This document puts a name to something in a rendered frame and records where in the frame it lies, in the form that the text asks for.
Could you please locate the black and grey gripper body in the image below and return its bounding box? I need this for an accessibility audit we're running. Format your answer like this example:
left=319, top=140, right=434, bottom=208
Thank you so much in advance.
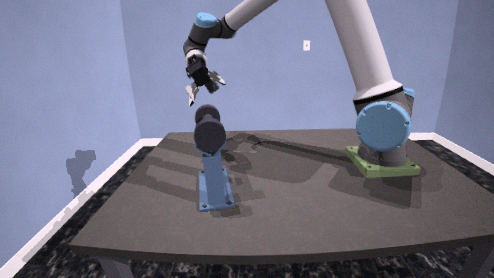
left=185, top=54, right=211, bottom=86

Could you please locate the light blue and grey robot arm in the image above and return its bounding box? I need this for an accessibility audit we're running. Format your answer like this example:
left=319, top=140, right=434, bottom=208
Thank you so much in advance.
left=183, top=0, right=415, bottom=167

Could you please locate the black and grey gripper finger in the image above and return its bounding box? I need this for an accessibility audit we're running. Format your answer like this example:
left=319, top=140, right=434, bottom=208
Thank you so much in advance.
left=208, top=71, right=226, bottom=85
left=186, top=82, right=200, bottom=106

